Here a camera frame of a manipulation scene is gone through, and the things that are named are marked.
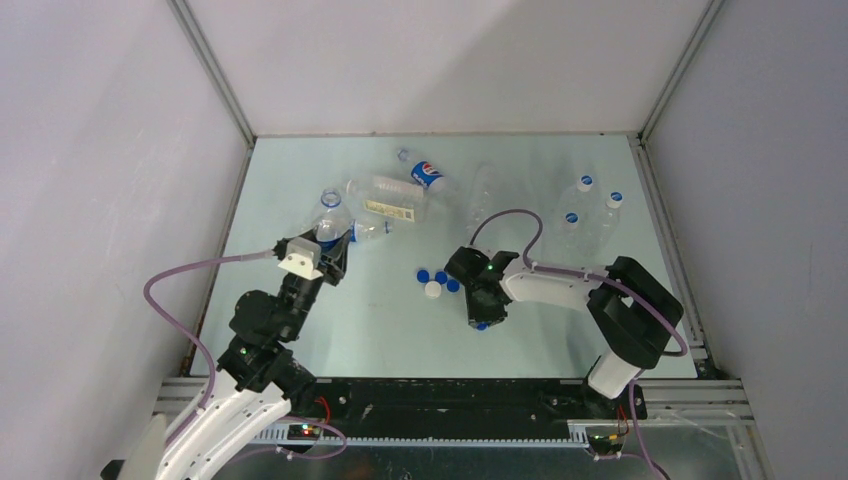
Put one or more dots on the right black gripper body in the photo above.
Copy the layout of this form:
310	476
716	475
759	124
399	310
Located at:
480	311

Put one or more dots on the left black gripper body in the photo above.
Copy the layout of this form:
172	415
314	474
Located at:
301	297

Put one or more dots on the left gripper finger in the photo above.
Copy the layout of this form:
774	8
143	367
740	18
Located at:
335	258
307	235

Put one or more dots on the blue label pepsi bottle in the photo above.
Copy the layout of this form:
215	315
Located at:
332	219

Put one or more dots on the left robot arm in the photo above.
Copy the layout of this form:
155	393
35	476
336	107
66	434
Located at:
255	382

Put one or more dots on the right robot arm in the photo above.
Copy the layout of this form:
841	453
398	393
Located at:
636	315

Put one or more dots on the small blue label bottle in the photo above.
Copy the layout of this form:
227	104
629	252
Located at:
364	230

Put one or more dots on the white bottle cap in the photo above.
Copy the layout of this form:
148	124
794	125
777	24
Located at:
433	289

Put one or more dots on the yellow label clear bottle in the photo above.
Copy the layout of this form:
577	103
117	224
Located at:
388	197

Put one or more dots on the capped clear bottle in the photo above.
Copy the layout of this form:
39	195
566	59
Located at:
561	243
603	224
575	201

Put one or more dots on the clear unlabelled bottle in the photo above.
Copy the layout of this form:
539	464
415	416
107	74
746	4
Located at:
479	202

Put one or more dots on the pepsi logo bottle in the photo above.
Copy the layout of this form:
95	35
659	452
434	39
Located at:
432	179

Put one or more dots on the left circuit board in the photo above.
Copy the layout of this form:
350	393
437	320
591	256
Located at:
303	432

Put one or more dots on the circuit board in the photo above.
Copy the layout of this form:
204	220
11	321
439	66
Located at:
303	432
607	446

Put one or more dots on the right circuit board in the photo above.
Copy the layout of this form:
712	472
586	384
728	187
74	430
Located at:
607	446

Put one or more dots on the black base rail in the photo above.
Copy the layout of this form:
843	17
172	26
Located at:
460	409

